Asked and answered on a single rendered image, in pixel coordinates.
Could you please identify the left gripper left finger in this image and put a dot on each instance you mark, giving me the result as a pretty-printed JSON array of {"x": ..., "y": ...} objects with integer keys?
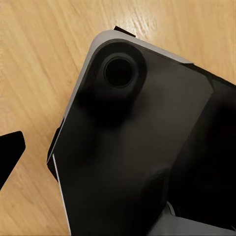
[{"x": 12, "y": 146}]

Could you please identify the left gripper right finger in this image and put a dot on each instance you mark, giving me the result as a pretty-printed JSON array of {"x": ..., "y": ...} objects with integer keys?
[{"x": 228, "y": 146}]

